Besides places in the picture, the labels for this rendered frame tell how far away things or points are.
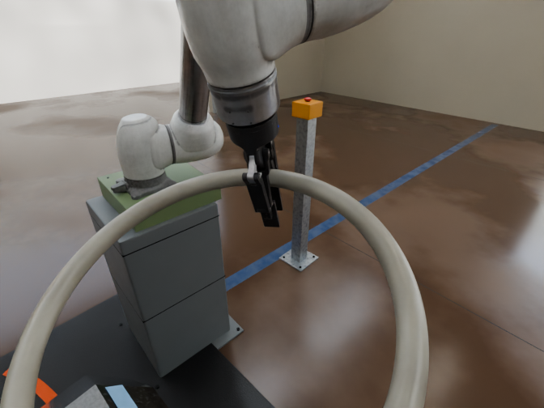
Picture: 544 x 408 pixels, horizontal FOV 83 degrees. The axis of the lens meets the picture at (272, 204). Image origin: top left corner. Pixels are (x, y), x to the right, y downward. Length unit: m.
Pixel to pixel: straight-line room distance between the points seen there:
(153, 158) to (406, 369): 1.06
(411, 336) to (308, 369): 1.36
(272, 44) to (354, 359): 1.58
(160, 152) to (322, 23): 0.91
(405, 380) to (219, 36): 0.37
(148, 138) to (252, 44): 0.87
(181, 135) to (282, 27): 0.87
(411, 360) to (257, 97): 0.33
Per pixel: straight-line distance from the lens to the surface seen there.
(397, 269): 0.39
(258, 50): 0.38
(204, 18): 0.36
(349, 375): 1.72
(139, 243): 1.20
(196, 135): 1.19
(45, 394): 1.90
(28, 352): 0.50
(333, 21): 0.42
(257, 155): 0.45
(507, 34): 6.42
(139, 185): 1.27
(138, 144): 1.20
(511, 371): 2.04
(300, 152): 1.80
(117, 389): 0.77
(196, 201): 1.26
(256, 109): 0.41
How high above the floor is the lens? 1.44
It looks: 30 degrees down
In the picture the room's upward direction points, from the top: straight up
